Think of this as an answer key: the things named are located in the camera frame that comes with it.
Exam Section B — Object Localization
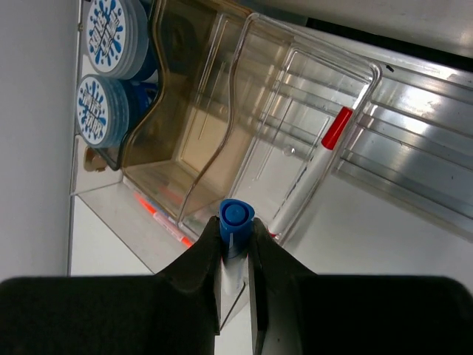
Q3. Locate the red capped white marker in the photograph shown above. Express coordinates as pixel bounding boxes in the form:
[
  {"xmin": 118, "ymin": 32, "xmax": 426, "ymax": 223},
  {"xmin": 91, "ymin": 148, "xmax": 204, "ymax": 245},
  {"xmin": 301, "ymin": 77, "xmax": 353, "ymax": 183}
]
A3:
[{"xmin": 268, "ymin": 107, "xmax": 353, "ymax": 237}]

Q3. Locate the clear acrylic organizer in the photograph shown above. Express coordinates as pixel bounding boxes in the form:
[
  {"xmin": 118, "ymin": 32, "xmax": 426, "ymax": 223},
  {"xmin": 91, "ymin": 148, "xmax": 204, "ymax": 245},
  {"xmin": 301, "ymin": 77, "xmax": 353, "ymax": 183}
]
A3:
[{"xmin": 72, "ymin": 1, "xmax": 382, "ymax": 241}]

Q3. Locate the orange highlighter pen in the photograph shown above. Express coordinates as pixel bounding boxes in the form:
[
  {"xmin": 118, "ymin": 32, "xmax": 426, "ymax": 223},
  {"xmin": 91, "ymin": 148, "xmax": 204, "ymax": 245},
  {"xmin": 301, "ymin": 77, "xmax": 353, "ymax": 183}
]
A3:
[{"xmin": 133, "ymin": 192, "xmax": 194, "ymax": 248}]

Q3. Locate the blue capped marker horizontal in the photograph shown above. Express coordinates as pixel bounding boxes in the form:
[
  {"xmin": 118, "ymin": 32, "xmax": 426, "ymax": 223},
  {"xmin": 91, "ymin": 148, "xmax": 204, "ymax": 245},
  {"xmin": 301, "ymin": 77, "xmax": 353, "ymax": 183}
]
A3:
[{"xmin": 219, "ymin": 199, "xmax": 255, "ymax": 296}]

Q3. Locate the blue white tape roll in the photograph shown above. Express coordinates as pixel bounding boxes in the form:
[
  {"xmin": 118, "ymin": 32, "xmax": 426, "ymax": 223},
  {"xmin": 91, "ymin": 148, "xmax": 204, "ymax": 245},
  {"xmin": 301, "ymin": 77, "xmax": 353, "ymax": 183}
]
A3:
[{"xmin": 86, "ymin": 0, "xmax": 158, "ymax": 84}]

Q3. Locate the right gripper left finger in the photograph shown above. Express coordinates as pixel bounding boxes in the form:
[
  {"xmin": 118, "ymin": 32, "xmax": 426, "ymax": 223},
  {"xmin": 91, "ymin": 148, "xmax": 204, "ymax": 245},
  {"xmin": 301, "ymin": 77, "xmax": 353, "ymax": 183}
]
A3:
[{"xmin": 1, "ymin": 217, "xmax": 221, "ymax": 354}]

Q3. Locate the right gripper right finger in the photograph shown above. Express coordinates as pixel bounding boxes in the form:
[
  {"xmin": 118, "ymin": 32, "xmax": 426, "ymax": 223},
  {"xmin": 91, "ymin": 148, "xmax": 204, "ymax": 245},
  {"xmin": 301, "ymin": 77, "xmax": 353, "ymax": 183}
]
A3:
[{"xmin": 248, "ymin": 220, "xmax": 472, "ymax": 354}]

